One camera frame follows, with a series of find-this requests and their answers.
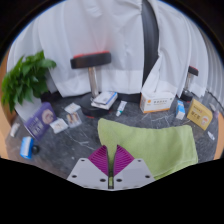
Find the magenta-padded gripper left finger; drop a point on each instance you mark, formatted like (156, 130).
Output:
(86, 173)

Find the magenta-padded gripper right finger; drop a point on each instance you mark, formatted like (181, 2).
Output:
(135, 173)

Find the green towel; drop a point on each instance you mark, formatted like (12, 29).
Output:
(153, 143)

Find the clear plastic card packet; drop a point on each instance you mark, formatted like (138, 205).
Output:
(74, 120)

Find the white printed card packet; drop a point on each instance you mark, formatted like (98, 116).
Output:
(59, 125)

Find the small black round object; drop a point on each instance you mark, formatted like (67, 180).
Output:
(35, 150)

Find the small blue box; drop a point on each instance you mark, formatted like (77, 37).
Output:
(26, 147)

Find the small white tube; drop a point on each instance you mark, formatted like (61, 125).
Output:
(121, 108)

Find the small white card packet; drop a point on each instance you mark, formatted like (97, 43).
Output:
(72, 107)

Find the purple cardboard box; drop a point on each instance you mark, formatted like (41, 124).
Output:
(40, 121)

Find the white orange tissue box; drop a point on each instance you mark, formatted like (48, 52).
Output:
(156, 101)

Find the white blue flat box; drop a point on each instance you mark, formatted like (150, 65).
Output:
(105, 99)

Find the small blue white carton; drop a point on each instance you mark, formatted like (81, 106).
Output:
(180, 110)

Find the white flat packet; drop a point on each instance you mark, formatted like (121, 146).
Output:
(14, 130)

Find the small white sachet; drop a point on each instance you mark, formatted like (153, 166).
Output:
(210, 135)

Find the yellow cardboard box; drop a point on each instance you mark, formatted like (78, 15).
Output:
(199, 115)

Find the orange grey chair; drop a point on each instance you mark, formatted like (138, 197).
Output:
(220, 150)

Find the small translucent cup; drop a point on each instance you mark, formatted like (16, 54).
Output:
(215, 111)

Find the green potted plant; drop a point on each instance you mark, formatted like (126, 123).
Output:
(26, 78)

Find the large black red stool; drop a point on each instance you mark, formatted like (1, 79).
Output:
(90, 60)

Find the small black red stool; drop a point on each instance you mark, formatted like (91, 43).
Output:
(192, 70)

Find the pleated white curtain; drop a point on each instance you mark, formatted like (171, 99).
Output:
(176, 43)

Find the wide white curtain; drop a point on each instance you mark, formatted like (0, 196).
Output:
(100, 30)

